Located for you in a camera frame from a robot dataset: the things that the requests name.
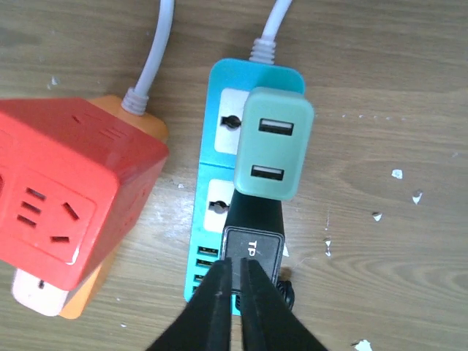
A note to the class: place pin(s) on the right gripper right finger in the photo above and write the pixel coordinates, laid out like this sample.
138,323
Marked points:
267,323

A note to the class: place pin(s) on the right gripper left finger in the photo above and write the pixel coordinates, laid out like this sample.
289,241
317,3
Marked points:
205,322

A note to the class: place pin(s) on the black charger with cable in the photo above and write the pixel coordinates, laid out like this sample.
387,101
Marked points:
254,229

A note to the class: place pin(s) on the teal power strip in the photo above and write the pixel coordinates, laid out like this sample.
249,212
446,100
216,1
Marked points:
229,84

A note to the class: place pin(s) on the pink plug adapter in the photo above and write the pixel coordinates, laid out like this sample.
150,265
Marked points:
37,294

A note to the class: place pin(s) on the green plug adapter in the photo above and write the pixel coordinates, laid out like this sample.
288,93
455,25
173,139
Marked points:
275,131

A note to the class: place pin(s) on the red cube socket adapter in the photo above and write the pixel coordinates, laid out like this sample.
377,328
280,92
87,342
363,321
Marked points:
75,176

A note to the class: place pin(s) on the orange power strip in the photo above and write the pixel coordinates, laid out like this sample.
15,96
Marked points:
131,109

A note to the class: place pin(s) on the white plastic shards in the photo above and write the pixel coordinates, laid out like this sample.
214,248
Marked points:
372,273

